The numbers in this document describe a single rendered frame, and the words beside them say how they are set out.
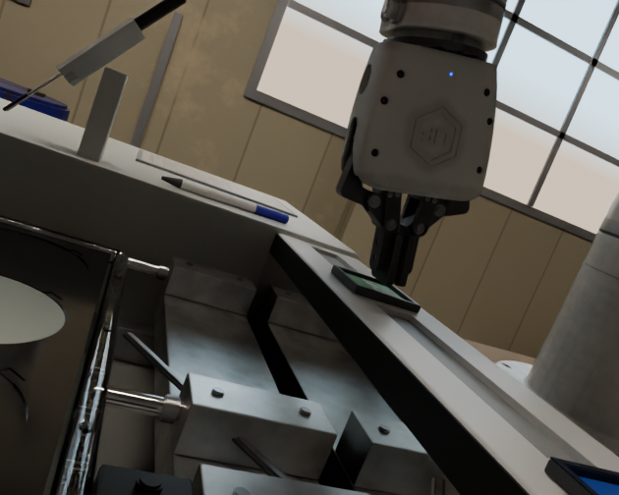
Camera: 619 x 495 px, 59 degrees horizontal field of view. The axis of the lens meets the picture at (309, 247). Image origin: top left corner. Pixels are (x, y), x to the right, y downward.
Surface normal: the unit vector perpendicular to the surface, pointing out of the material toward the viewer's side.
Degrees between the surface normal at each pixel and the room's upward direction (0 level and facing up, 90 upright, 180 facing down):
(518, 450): 0
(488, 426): 0
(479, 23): 88
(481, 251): 90
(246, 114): 90
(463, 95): 87
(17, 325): 0
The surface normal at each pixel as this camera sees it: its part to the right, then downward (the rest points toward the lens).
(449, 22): -0.04, 0.20
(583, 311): -0.89, -0.25
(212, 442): 0.26, 0.24
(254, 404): 0.36, -0.92
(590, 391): -0.54, -0.03
